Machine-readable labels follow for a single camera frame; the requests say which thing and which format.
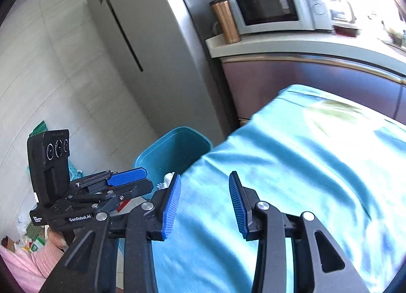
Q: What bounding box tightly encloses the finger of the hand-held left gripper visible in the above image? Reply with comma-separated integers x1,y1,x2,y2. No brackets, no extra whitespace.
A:
68,167,147,194
65,178,154,214

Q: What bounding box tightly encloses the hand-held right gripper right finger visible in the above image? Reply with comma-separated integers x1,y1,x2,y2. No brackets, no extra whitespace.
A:
228,171,371,293

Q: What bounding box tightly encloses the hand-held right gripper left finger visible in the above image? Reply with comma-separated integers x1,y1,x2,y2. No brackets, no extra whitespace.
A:
41,173,182,293

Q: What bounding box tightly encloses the white plastic bag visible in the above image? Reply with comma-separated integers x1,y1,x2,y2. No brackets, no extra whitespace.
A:
155,172,174,189

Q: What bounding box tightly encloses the blue plastic trash bin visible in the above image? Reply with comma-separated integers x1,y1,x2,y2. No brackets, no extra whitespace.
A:
133,126,214,200

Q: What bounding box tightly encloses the person's left forearm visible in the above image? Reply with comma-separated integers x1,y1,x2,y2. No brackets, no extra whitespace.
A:
0,226,69,284

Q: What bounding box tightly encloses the blue textured cloth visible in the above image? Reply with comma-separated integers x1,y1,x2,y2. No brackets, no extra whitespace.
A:
68,161,83,181

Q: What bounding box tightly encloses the green plastic bag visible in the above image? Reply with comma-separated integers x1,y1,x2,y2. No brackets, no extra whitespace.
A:
30,121,48,138

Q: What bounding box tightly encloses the green printed bag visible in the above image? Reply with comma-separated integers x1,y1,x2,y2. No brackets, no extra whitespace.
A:
27,221,45,241

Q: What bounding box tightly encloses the teal blanket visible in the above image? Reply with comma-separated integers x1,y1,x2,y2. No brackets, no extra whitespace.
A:
152,84,406,293

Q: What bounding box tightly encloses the kitchen counter cabinet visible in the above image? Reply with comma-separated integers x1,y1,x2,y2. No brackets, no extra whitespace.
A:
205,28,406,129

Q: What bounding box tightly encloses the grey refrigerator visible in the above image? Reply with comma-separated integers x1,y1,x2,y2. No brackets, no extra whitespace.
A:
86,0,235,141

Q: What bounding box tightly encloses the copper canister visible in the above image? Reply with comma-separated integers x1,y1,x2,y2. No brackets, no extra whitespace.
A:
209,0,241,44

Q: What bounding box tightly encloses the white microwave oven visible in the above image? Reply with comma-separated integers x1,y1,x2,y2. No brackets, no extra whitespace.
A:
224,0,333,36

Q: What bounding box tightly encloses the dark tray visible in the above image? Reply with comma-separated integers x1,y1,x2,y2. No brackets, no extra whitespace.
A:
333,23,361,38

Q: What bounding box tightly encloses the glass kettle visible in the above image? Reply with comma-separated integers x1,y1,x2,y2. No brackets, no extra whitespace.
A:
328,0,356,24

